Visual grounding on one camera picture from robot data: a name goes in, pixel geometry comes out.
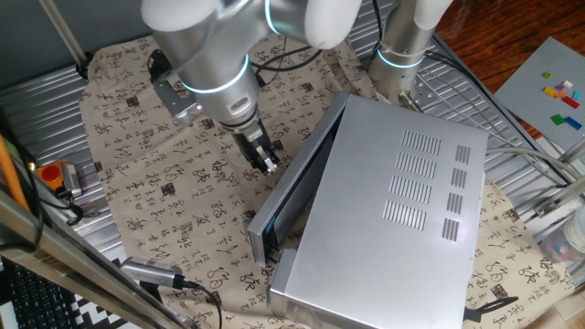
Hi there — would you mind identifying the white thick cable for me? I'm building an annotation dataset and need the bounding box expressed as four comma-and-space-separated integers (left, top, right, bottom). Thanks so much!
484, 146, 585, 182

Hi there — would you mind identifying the aluminium frame beam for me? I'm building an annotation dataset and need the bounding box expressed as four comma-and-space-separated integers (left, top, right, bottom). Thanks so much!
0, 187, 198, 329

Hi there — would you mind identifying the black emergency stop cable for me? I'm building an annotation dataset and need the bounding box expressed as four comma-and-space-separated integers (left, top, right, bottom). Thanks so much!
26, 159, 86, 228

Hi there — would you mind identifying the silver microwave door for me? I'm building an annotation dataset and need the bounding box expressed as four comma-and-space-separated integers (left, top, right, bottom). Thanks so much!
246, 90, 351, 269

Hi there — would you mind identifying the beige calligraphy print cloth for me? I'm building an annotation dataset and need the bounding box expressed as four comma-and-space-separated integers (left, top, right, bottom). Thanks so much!
78, 27, 576, 329

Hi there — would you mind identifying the orange emergency stop button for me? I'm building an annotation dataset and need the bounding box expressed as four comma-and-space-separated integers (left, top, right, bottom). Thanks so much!
36, 159, 69, 191

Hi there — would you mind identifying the clear plastic bottle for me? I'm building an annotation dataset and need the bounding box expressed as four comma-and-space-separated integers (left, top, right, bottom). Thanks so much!
537, 196, 585, 276

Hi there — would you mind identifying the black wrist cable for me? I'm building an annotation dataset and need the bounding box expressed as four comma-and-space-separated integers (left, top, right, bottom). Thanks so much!
249, 44, 324, 89

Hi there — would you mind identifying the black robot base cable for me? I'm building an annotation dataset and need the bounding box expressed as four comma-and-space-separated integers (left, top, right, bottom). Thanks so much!
423, 48, 573, 188

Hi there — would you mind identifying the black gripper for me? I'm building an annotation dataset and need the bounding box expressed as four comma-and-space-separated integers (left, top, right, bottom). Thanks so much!
226, 115, 282, 177

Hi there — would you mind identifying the black microwave power cord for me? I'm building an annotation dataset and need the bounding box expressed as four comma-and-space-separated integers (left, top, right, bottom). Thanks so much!
463, 295, 520, 324

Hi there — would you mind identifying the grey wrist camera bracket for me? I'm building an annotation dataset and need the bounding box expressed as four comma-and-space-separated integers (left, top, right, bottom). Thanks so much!
147, 48, 201, 128

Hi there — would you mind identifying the aluminium profile bracket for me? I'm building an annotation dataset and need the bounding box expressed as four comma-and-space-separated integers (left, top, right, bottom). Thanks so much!
533, 136, 585, 218

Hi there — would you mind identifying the silver camera on mount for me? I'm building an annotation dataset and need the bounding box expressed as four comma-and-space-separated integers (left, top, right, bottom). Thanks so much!
120, 256, 186, 291

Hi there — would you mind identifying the black white patterned mat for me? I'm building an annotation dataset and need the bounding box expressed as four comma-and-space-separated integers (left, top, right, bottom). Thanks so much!
68, 258, 134, 329

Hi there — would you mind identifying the silver microwave body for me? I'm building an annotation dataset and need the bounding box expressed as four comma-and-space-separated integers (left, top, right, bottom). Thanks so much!
267, 93, 489, 329

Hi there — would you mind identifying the grey brick baseplate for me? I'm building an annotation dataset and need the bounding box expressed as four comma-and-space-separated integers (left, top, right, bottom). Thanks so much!
494, 36, 585, 152

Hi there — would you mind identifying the orange pole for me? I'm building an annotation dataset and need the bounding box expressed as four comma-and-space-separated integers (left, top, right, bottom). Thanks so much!
0, 134, 31, 214

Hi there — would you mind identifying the black computer keyboard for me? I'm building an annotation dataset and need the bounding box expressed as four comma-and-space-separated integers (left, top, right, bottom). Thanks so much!
1, 259, 80, 329

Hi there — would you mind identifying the brass base connector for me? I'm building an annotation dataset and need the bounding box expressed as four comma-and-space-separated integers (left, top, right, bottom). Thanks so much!
398, 90, 420, 111

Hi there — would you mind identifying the thin grey diagonal pole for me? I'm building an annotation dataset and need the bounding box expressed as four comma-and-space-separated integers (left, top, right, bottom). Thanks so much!
37, 0, 93, 80

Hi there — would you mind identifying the black camera cable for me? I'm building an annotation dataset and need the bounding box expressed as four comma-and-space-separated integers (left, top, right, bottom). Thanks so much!
182, 279, 224, 329

